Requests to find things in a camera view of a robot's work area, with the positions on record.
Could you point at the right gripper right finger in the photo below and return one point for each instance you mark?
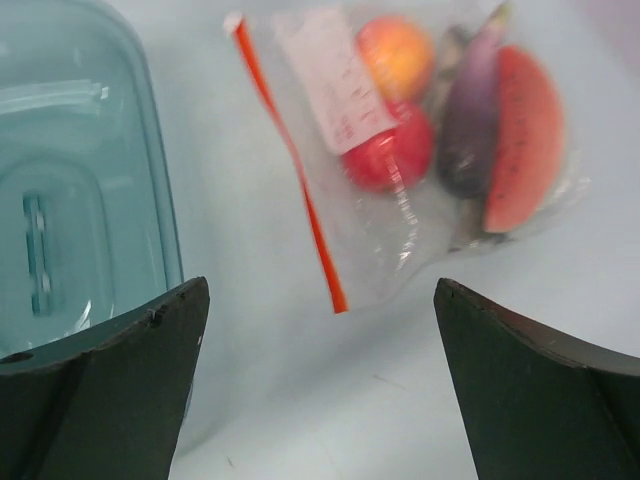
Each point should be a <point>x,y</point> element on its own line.
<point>537,403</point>

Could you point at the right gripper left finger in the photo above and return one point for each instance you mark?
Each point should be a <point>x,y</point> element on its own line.
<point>109,401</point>

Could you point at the blue transparent plastic tub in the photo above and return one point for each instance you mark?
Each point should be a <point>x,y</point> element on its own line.
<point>88,229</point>

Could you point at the toy watermelon slice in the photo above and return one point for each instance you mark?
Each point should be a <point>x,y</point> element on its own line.
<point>531,141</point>

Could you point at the purple toy eggplant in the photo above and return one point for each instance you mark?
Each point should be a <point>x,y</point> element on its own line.
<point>467,146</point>

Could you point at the red toy apple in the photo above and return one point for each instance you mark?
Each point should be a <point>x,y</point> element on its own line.
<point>398,158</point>

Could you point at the clear orange zip top bag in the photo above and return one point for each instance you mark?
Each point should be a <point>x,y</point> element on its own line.
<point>322,99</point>

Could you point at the orange toy peach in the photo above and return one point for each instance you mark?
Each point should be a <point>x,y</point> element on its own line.
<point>399,54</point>

